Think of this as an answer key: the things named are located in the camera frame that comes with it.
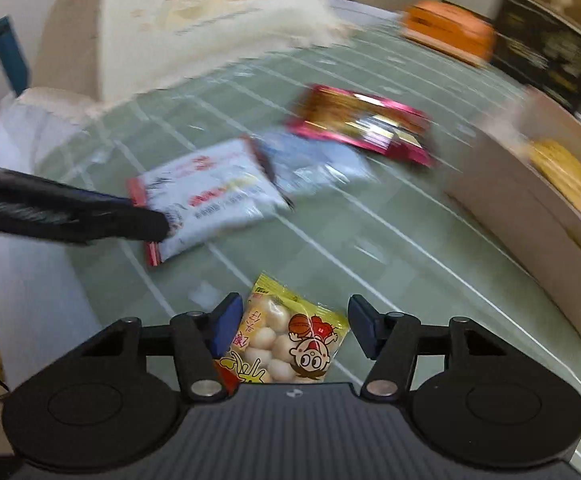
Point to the pink cardboard box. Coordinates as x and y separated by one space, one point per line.
520 220

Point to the white snack packet red ends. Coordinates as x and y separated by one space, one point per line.
220 195

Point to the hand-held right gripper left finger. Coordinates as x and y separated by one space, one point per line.
225 322

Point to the clear bag of blue candies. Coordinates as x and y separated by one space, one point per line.
320 165

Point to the cream printed tote bag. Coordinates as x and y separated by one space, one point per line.
195 20

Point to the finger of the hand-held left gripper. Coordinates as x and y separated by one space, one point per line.
90 196
120 225

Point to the black printed snack bag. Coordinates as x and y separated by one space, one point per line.
540 50

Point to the orange tissue box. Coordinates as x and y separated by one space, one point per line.
450 30

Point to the yellow cartoon snack packet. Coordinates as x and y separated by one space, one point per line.
290 330

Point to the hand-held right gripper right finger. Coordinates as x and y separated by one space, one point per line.
363 325

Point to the green checked tablecloth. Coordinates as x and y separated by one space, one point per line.
370 240

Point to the teal flat object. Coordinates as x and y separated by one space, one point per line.
10 55

